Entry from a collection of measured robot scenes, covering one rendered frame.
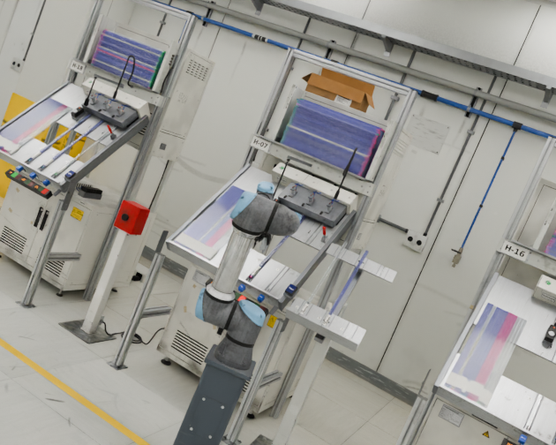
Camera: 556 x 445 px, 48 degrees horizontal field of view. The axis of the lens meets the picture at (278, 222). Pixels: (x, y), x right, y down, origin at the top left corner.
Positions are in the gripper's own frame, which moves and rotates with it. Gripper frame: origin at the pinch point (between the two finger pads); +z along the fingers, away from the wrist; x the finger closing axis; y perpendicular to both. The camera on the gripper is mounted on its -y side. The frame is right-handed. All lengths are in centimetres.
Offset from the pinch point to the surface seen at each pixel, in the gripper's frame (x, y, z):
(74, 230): -132, -5, 57
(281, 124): -38, -73, -26
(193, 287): -41, -7, 52
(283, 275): 12.4, -5.5, 13.4
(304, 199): -4.3, -47.1, -4.0
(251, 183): -39, -49, 2
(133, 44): -151, -74, -39
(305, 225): 3.6, -38.3, 4.6
